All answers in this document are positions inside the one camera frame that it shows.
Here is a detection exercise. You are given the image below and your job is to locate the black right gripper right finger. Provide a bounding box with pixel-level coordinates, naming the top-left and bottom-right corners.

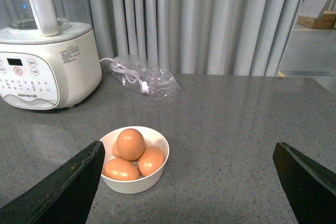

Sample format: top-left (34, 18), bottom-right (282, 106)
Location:
top-left (272, 142), bottom-right (335, 223)

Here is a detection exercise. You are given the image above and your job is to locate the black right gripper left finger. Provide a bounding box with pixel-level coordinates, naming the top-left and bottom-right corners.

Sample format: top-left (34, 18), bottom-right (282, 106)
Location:
top-left (1, 141), bottom-right (105, 223)

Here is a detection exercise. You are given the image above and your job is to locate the brown egg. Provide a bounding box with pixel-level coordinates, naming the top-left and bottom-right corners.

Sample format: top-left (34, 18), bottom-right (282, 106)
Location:
top-left (138, 145), bottom-right (165, 177)
top-left (102, 158), bottom-right (140, 181)
top-left (116, 128), bottom-right (146, 161)

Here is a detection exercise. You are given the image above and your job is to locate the brown egg front in bowl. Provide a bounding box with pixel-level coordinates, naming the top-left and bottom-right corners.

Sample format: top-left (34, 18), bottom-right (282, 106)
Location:
top-left (102, 158), bottom-right (140, 181)

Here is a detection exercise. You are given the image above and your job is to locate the brown egg hidden in bowl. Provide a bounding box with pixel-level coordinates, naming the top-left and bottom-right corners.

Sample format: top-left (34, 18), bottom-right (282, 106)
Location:
top-left (112, 142), bottom-right (121, 158)

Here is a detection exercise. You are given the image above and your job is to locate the cardboard box in background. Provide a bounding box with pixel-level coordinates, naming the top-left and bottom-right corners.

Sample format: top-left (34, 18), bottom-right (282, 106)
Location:
top-left (297, 10), bottom-right (335, 29)

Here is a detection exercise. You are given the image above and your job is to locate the white round bowl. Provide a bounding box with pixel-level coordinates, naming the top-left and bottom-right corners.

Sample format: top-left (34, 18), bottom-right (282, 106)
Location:
top-left (100, 126), bottom-right (170, 194)

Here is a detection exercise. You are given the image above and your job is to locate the white Joyoung blender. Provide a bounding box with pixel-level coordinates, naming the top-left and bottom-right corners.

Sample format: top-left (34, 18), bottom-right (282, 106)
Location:
top-left (1, 0), bottom-right (102, 110)

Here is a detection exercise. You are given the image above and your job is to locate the clear plastic bag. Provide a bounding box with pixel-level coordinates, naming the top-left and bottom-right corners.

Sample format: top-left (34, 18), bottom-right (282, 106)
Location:
top-left (109, 55), bottom-right (181, 98)

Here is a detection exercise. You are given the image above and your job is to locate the grey pleated curtain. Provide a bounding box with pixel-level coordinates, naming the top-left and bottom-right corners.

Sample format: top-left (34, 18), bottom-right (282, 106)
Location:
top-left (90, 0), bottom-right (302, 77)

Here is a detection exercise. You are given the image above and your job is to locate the white power cable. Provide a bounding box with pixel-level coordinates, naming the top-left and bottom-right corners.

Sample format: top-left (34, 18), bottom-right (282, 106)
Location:
top-left (99, 57), bottom-right (149, 94)

